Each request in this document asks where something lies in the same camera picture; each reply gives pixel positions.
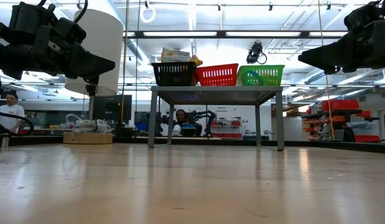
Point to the red storage bin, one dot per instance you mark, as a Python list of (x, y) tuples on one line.
[(366, 138), (340, 105)]

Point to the overhead frame beam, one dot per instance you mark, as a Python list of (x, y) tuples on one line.
[(235, 34)]

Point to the white cup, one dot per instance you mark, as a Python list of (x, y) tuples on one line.
[(103, 127)]

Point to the crayon box torn green side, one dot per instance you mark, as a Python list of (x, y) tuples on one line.
[(175, 55)]

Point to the black plastic basket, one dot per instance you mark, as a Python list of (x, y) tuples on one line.
[(175, 74)]

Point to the wooden block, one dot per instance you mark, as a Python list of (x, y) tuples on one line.
[(88, 138)]

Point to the dark storage rack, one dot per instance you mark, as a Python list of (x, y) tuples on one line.
[(335, 112)]

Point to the grey metal shelf riser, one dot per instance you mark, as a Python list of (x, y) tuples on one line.
[(217, 93)]

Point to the clear plastic bin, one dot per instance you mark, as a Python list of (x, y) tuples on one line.
[(364, 127)]

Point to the red plastic basket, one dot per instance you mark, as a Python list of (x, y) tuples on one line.
[(217, 76)]

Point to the white shade table lamp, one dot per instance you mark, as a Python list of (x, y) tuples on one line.
[(105, 46)]

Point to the rack with red bins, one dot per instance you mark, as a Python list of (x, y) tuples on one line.
[(235, 123)]

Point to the person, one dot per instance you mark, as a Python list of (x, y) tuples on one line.
[(10, 113), (183, 119)]

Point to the black background robot arm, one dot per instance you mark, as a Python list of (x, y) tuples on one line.
[(206, 116)]

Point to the black ceiling spotlight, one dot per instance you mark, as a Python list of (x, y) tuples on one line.
[(254, 51)]

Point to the green plastic basket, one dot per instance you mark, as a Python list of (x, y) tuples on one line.
[(260, 76)]

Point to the black monitor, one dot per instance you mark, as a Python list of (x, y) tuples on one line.
[(113, 109)]

